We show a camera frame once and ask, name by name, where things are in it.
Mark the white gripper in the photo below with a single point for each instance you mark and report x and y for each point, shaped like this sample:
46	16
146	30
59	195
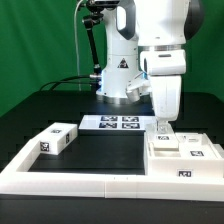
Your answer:
164	70

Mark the white door piece with knob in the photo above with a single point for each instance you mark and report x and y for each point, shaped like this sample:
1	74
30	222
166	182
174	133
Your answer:
161	141

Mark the white cabinet box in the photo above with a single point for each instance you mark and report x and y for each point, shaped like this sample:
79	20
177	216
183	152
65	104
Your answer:
169	163

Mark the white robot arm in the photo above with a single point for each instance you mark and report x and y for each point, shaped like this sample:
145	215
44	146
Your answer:
137	50

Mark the white flat panel with tags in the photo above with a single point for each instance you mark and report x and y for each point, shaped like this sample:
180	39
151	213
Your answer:
115	122

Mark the white block with tags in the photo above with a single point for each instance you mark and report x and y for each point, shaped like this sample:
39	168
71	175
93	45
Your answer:
54	139

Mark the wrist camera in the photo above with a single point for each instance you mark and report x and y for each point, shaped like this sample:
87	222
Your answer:
137	87

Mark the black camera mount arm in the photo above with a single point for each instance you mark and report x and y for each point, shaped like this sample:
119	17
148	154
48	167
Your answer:
89	21

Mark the white U-shaped frame border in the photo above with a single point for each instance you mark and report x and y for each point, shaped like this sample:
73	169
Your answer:
17	179

